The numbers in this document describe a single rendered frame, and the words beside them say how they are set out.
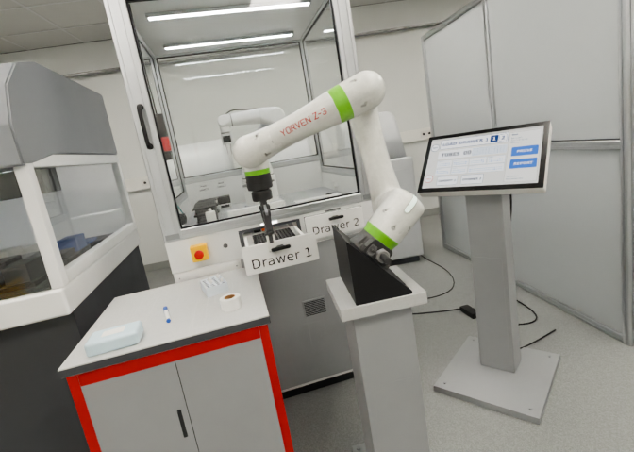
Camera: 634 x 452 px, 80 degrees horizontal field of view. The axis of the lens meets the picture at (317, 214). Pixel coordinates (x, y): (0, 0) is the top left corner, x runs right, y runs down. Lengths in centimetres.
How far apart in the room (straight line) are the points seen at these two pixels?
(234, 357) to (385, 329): 50
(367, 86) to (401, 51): 413
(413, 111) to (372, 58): 87
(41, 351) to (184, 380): 70
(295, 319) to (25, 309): 109
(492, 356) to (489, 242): 59
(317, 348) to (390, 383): 71
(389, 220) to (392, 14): 439
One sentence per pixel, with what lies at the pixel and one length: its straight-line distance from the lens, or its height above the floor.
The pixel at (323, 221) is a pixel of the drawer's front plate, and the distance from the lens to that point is 181.
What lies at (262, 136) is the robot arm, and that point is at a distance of 122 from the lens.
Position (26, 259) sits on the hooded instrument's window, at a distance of 171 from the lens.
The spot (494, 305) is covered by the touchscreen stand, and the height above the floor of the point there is 38.
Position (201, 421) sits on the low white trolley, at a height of 46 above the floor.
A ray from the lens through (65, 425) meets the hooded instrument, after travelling 201.
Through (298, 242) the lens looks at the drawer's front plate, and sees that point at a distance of 147.
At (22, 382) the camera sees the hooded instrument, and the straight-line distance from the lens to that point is 196.
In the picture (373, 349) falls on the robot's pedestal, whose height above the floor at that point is 58.
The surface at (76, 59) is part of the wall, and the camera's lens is 543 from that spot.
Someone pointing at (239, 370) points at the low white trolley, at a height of 59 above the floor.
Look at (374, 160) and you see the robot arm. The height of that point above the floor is 117.
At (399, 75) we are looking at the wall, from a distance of 530.
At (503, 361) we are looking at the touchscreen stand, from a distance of 216.
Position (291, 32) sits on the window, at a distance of 187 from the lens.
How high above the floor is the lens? 128
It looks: 11 degrees down
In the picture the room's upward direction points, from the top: 10 degrees counter-clockwise
